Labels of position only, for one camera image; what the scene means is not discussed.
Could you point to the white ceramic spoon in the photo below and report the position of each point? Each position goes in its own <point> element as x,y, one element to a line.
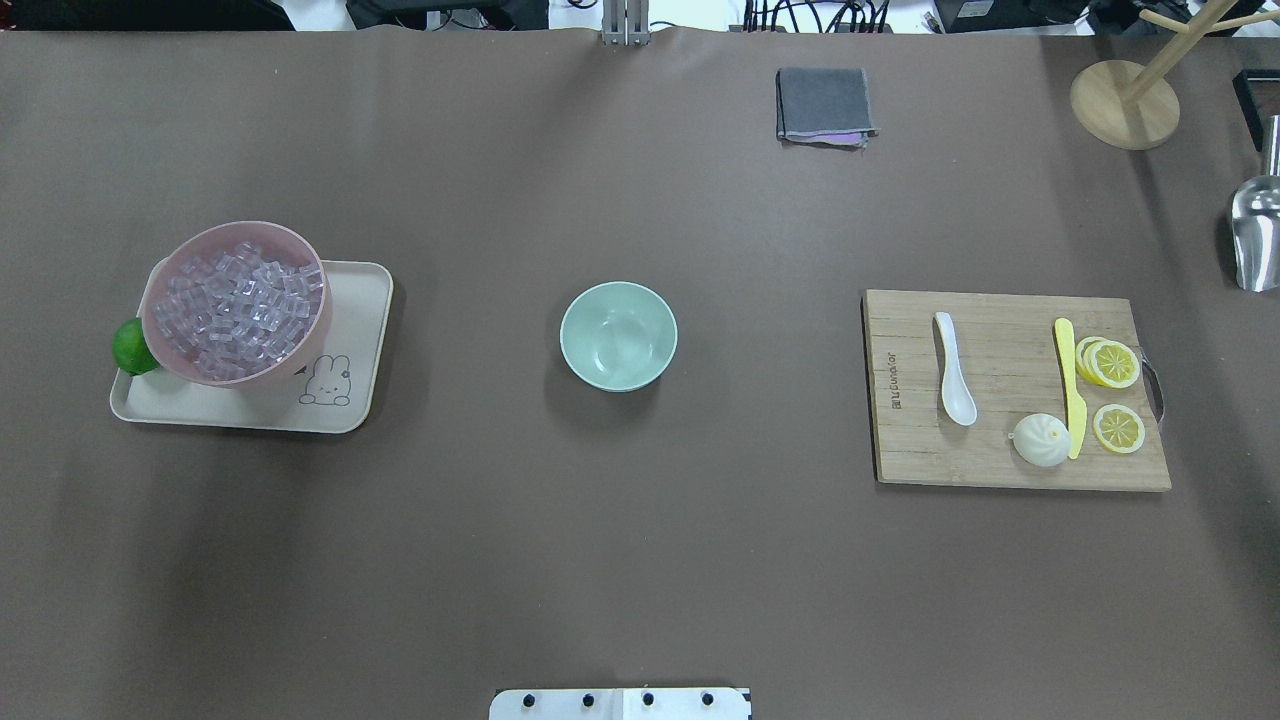
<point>957,400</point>

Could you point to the mint green bowl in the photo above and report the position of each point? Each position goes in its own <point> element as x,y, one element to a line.
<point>618,336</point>

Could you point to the pink bowl of ice cubes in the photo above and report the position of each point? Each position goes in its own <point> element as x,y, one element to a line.
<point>235,304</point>

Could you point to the metal ice scoop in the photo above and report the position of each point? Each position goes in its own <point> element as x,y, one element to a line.
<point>1254,215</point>

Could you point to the cream rabbit tray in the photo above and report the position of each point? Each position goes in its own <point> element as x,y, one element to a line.
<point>328,390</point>

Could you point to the folded grey cloth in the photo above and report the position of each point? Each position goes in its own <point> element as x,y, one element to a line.
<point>824,106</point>

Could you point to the yellow plastic knife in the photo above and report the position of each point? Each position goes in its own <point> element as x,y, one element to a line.
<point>1076,408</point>

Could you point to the stacked lemon slices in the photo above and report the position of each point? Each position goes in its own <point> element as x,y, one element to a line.
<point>1107,363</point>

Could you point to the single lemon slice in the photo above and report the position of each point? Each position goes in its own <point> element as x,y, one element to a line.
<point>1119,429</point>

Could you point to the green lime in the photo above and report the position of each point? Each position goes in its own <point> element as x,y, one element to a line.
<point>129,348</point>

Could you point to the wooden mug tree stand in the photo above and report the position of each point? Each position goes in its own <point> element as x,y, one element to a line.
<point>1131,106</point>

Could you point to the dark tray at table edge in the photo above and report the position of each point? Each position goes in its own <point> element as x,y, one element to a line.
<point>1257,92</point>

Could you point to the aluminium frame post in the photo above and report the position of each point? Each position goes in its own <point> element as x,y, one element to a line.
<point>625,22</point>

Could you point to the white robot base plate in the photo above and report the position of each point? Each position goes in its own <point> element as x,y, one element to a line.
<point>623,703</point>

